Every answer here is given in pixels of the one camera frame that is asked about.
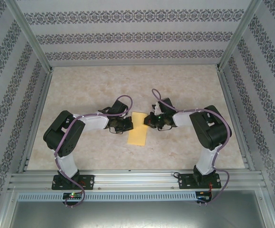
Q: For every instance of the yellow cloth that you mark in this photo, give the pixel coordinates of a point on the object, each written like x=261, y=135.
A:
x=138, y=135

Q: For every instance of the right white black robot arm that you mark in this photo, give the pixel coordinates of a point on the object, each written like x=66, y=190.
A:
x=211, y=128

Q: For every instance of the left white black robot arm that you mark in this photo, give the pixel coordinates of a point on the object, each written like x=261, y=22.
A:
x=63, y=133

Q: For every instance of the grey metal panel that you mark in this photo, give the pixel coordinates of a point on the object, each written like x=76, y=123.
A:
x=137, y=216

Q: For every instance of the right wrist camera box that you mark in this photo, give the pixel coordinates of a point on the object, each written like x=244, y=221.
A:
x=156, y=108

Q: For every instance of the long aluminium mounting rail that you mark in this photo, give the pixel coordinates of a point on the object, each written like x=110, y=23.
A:
x=139, y=178

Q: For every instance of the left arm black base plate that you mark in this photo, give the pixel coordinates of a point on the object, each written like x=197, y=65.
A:
x=89, y=181

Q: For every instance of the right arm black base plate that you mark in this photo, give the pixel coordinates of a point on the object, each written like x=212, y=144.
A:
x=182, y=184

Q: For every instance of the aluminium side rail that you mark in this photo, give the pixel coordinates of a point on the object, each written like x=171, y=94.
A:
x=40, y=107
x=231, y=107

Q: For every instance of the aluminium frame post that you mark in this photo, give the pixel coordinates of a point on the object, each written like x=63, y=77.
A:
x=236, y=35
x=34, y=40

